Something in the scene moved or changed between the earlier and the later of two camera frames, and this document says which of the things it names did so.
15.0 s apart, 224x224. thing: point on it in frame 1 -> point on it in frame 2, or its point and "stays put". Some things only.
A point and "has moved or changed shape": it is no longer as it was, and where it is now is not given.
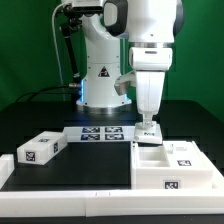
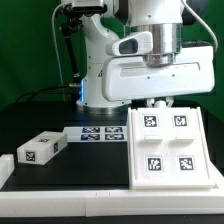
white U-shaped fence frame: (111, 202) stays put
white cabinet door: (186, 154) has moved or changed shape
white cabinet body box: (172, 165) has moved or changed shape
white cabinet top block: (41, 148) stays put
